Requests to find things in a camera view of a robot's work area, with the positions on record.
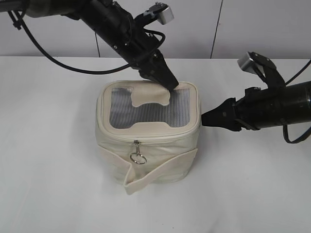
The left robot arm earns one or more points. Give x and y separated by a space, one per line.
85 10

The cream canvas zipper bag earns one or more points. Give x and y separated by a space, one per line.
147 133

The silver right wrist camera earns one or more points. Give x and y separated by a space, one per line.
263 67

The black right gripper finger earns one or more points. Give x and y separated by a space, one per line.
224 116

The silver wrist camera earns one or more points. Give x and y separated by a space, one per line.
263 67
160 12

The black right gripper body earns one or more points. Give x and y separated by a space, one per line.
273 107

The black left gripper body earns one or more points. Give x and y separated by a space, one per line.
138 46

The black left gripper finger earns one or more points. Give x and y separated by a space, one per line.
155 69

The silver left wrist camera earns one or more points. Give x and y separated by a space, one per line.
160 12

